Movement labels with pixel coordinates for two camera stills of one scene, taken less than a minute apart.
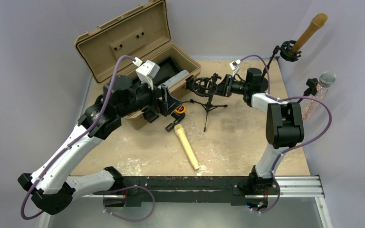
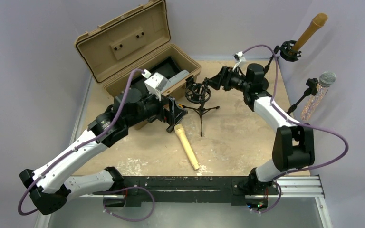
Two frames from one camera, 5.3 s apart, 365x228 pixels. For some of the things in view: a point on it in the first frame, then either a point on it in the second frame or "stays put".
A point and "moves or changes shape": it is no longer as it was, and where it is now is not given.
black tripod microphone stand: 204,86 moves or changes shape
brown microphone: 318,21 stays put
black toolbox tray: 168,68 stays put
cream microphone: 179,128 stays put
